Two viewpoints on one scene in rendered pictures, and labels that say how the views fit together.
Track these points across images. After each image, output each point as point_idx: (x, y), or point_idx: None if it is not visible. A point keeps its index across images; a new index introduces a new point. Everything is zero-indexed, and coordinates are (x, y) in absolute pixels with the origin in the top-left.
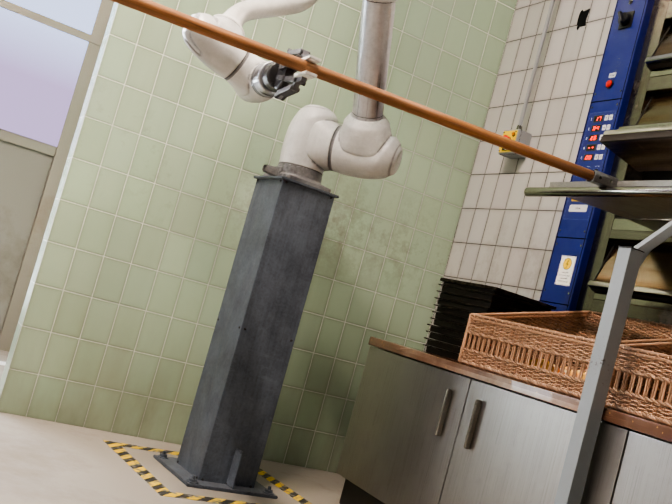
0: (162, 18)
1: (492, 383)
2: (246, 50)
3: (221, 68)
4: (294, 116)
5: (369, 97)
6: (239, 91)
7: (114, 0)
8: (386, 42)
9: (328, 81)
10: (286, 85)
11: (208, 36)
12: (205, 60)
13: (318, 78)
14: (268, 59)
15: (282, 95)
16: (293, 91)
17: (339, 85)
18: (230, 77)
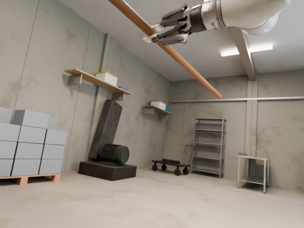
0: (192, 74)
1: None
2: (172, 57)
3: (245, 31)
4: None
5: (116, 7)
6: (250, 26)
7: (200, 82)
8: None
9: (141, 29)
10: (180, 31)
11: (182, 66)
12: (253, 35)
13: (146, 33)
14: (165, 50)
15: (178, 41)
16: (163, 43)
17: (135, 24)
18: (246, 28)
